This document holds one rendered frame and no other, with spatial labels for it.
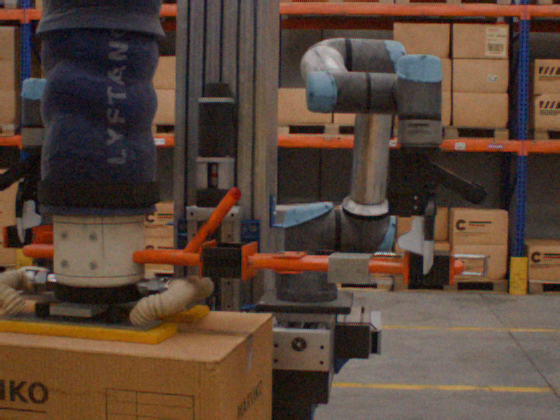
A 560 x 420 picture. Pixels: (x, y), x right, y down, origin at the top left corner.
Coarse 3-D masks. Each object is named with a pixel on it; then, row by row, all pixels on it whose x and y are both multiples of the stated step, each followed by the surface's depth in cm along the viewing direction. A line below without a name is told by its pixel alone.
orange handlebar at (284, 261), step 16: (48, 240) 179; (32, 256) 149; (48, 256) 149; (144, 256) 144; (160, 256) 144; (176, 256) 143; (192, 256) 143; (256, 256) 141; (272, 256) 139; (288, 256) 139; (304, 256) 143; (320, 256) 142; (272, 272) 140; (288, 272) 139; (384, 272) 136; (400, 272) 135
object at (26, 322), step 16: (48, 304) 142; (0, 320) 140; (16, 320) 140; (32, 320) 139; (48, 320) 139; (64, 320) 139; (80, 320) 140; (96, 320) 140; (112, 320) 138; (128, 320) 141; (64, 336) 136; (80, 336) 136; (96, 336) 135; (112, 336) 134; (128, 336) 134; (144, 336) 133; (160, 336) 134
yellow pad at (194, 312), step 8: (192, 304) 159; (128, 312) 154; (176, 312) 152; (184, 312) 152; (192, 312) 153; (200, 312) 155; (208, 312) 160; (160, 320) 153; (168, 320) 152; (176, 320) 152; (184, 320) 151; (192, 320) 151
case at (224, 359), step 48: (0, 336) 135; (48, 336) 137; (192, 336) 140; (240, 336) 141; (0, 384) 132; (48, 384) 130; (96, 384) 128; (144, 384) 127; (192, 384) 125; (240, 384) 137
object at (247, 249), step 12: (204, 252) 140; (216, 252) 139; (228, 252) 139; (240, 252) 139; (252, 252) 144; (204, 264) 141; (216, 264) 140; (228, 264) 140; (240, 264) 140; (204, 276) 141; (216, 276) 140; (228, 276) 139; (240, 276) 139; (252, 276) 145
